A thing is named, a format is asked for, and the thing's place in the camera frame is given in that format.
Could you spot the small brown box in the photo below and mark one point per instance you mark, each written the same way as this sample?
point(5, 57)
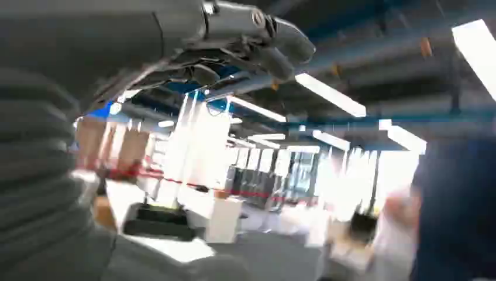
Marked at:
point(104, 213)

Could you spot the red barrier tape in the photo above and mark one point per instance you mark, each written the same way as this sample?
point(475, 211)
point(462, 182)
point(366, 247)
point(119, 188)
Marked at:
point(170, 180)

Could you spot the person's hand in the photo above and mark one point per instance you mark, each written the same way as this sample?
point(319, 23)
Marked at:
point(403, 209)

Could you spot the white column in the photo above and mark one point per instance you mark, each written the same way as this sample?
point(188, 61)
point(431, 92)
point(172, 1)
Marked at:
point(197, 155)

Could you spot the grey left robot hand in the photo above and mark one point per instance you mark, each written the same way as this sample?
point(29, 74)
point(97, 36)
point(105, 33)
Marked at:
point(116, 35)

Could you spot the black crate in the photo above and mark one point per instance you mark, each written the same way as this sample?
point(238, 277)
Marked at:
point(159, 223)

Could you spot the white desk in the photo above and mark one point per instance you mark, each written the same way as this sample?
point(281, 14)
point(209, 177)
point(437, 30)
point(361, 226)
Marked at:
point(174, 248)

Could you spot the brown cardboard panels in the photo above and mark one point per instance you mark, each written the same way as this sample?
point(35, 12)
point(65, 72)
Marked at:
point(130, 149)

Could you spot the person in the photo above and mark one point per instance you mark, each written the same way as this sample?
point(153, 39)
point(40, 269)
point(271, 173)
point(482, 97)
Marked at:
point(457, 209)

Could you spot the ribbed grey left robot arm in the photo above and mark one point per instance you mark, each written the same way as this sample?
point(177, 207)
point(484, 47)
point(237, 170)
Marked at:
point(37, 174)

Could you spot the long white ceiling light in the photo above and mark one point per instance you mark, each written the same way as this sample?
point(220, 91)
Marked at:
point(329, 95)
point(257, 109)
point(477, 50)
point(331, 140)
point(405, 139)

